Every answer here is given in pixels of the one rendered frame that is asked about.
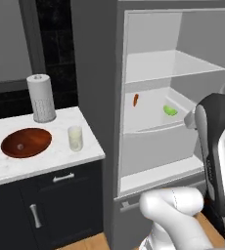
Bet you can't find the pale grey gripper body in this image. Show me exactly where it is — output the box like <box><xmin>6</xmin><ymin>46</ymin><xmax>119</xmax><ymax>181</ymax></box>
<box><xmin>183</xmin><ymin>108</ymin><xmax>200</xmax><ymax>131</ymax></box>

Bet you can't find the green lemon wedge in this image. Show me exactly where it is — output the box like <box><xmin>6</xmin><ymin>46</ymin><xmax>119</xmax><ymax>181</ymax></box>
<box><xmin>162</xmin><ymin>104</ymin><xmax>179</xmax><ymax>117</ymax></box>

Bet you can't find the white fridge crisper drawer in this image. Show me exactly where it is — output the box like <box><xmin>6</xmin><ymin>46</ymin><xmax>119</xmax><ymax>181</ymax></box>
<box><xmin>120</xmin><ymin>87</ymin><xmax>201</xmax><ymax>178</ymax></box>

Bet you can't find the white fridge shelf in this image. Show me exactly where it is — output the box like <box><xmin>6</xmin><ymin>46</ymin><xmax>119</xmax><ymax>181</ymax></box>
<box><xmin>125</xmin><ymin>49</ymin><xmax>225</xmax><ymax>86</ymax></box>

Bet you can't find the grey fridge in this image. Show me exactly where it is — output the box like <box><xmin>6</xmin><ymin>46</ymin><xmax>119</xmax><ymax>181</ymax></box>
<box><xmin>69</xmin><ymin>0</ymin><xmax>225</xmax><ymax>250</ymax></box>

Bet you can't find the glass of lemonade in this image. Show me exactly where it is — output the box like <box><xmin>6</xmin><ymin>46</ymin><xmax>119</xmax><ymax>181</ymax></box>
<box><xmin>67</xmin><ymin>125</ymin><xmax>84</xmax><ymax>152</ymax></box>

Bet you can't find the brown wooden bowl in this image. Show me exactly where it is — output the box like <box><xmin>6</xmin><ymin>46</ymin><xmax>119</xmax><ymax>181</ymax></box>
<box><xmin>0</xmin><ymin>127</ymin><xmax>53</xmax><ymax>159</ymax></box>

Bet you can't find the orange carrot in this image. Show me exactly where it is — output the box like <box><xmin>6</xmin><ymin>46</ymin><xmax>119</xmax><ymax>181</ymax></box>
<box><xmin>132</xmin><ymin>93</ymin><xmax>140</xmax><ymax>108</ymax></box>

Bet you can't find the dark drawer front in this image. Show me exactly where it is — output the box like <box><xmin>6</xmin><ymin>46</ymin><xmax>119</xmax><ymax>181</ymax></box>
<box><xmin>35</xmin><ymin>160</ymin><xmax>105</xmax><ymax>193</ymax></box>

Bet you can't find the grey freezer drawer front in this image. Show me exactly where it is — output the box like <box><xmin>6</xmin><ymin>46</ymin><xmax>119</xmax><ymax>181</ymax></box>
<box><xmin>112</xmin><ymin>181</ymin><xmax>216</xmax><ymax>250</ymax></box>

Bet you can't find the white paper towel roll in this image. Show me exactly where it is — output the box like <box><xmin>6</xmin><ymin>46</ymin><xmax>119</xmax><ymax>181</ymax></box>
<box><xmin>25</xmin><ymin>73</ymin><xmax>58</xmax><ymax>124</ymax></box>

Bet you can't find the dark cupboard door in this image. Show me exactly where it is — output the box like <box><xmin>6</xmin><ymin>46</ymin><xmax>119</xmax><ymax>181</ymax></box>
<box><xmin>19</xmin><ymin>182</ymin><xmax>105</xmax><ymax>250</ymax></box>
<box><xmin>0</xmin><ymin>186</ymin><xmax>32</xmax><ymax>250</ymax></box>

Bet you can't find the grey framed window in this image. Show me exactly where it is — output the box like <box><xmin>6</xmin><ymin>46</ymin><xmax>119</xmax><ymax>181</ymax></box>
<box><xmin>0</xmin><ymin>0</ymin><xmax>48</xmax><ymax>96</ymax></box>

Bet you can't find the silver freezer drawer handle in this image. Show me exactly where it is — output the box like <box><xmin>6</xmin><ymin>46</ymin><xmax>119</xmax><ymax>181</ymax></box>
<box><xmin>119</xmin><ymin>200</ymin><xmax>142</xmax><ymax>214</ymax></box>

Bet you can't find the silver cupboard door handle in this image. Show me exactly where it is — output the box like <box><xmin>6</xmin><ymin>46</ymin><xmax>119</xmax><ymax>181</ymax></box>
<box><xmin>29</xmin><ymin>203</ymin><xmax>43</xmax><ymax>229</ymax></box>

